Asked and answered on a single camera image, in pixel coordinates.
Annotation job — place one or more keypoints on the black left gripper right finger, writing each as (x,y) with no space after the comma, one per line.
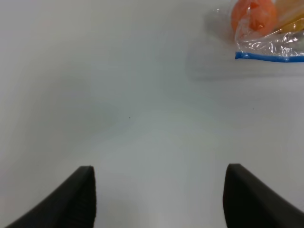
(249,203)

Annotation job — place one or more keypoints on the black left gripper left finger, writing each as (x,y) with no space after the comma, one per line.
(71,205)

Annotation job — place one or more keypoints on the clear blue-zip plastic bag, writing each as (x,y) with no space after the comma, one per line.
(273,47)

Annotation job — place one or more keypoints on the orange fruit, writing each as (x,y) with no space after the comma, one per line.
(254,15)

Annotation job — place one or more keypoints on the yellow pear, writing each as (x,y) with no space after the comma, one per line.
(290,15)

